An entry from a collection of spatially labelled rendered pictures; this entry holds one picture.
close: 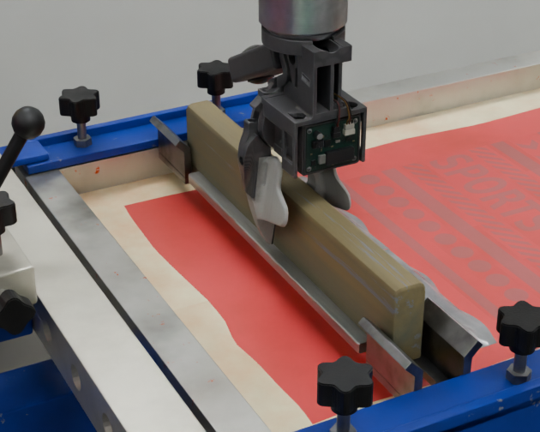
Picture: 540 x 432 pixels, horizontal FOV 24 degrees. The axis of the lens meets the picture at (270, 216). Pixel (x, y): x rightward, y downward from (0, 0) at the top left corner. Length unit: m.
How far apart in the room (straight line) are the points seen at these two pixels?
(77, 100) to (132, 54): 2.01
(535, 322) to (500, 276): 0.26
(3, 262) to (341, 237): 0.28
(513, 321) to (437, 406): 0.09
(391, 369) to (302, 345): 0.13
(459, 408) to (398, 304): 0.10
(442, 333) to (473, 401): 0.08
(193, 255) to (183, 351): 0.21
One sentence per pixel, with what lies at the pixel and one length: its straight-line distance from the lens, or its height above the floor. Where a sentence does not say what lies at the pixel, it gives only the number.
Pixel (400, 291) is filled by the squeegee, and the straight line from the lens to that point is 1.00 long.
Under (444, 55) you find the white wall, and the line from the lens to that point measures 3.85.
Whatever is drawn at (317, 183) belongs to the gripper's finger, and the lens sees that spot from 1.15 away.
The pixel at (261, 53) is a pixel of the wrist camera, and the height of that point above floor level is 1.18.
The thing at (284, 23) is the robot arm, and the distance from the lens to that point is 1.03.
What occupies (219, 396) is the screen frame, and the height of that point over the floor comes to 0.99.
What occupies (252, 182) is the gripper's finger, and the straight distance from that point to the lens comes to 1.12.
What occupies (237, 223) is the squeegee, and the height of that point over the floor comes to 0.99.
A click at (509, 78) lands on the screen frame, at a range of 1.60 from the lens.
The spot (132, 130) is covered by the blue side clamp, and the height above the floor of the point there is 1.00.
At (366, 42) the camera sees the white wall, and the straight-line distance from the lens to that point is 3.67.
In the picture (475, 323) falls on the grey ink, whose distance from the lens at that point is 1.14.
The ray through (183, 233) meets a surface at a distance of 1.28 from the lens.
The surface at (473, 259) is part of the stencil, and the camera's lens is 1.25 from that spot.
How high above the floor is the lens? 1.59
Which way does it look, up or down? 29 degrees down
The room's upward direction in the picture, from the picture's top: straight up
